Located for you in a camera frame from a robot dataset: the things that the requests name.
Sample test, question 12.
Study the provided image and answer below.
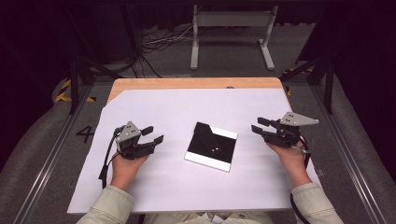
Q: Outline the yellow black hazard tape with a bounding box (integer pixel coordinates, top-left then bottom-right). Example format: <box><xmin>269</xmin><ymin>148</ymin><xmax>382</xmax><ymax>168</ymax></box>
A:
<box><xmin>281</xmin><ymin>67</ymin><xmax>314</xmax><ymax>97</ymax></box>
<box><xmin>54</xmin><ymin>78</ymin><xmax>96</xmax><ymax>104</ymax></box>

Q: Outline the white metal stand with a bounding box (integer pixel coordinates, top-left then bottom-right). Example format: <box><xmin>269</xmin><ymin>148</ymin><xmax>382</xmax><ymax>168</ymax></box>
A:
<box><xmin>190</xmin><ymin>4</ymin><xmax>279</xmax><ymax>71</ymax></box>

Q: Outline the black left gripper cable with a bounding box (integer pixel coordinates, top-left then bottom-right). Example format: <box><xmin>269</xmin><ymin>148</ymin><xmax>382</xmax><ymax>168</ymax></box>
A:
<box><xmin>97</xmin><ymin>126</ymin><xmax>123</xmax><ymax>189</ymax></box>

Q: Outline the person's torso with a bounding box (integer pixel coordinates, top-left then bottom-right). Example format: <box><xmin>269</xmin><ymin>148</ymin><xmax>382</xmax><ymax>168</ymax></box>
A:
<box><xmin>142</xmin><ymin>211</ymin><xmax>276</xmax><ymax>224</ymax></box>

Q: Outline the black metal stand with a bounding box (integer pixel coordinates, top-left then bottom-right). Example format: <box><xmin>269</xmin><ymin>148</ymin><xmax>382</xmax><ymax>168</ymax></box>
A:
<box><xmin>66</xmin><ymin>6</ymin><xmax>142</xmax><ymax>115</ymax></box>
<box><xmin>279</xmin><ymin>55</ymin><xmax>336</xmax><ymax>115</ymax></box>

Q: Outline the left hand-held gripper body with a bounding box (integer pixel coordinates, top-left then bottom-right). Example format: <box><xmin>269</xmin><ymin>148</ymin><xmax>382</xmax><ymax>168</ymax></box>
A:
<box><xmin>114</xmin><ymin>120</ymin><xmax>157</xmax><ymax>161</ymax></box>

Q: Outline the person's left hand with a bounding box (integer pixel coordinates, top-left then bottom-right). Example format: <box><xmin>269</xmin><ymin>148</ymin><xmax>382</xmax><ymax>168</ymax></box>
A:
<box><xmin>110</xmin><ymin>151</ymin><xmax>150</xmax><ymax>191</ymax></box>

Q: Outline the person's right hand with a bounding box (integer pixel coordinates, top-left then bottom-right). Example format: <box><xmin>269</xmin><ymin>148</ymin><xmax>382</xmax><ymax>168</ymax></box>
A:
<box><xmin>266</xmin><ymin>140</ymin><xmax>313</xmax><ymax>189</ymax></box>

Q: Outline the bundle of floor cables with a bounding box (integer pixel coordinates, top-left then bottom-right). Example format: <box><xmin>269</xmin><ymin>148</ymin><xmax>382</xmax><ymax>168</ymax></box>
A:
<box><xmin>124</xmin><ymin>23</ymin><xmax>194</xmax><ymax>79</ymax></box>

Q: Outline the white paper sheet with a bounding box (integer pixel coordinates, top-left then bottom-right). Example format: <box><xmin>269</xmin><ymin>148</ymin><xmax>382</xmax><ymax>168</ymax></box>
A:
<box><xmin>66</xmin><ymin>88</ymin><xmax>321</xmax><ymax>216</ymax></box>

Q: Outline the wooden table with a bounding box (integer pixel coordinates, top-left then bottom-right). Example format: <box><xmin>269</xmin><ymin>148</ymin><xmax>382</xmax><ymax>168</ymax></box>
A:
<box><xmin>106</xmin><ymin>77</ymin><xmax>295</xmax><ymax>108</ymax></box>

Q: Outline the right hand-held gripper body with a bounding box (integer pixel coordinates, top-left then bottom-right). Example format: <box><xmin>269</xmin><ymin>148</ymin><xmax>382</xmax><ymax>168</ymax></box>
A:
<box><xmin>262</xmin><ymin>111</ymin><xmax>320</xmax><ymax>149</ymax></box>

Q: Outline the aluminium floor rail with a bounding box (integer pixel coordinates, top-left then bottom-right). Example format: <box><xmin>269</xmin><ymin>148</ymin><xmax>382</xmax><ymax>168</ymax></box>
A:
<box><xmin>11</xmin><ymin>83</ymin><xmax>94</xmax><ymax>224</ymax></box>
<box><xmin>311</xmin><ymin>83</ymin><xmax>389</xmax><ymax>224</ymax></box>

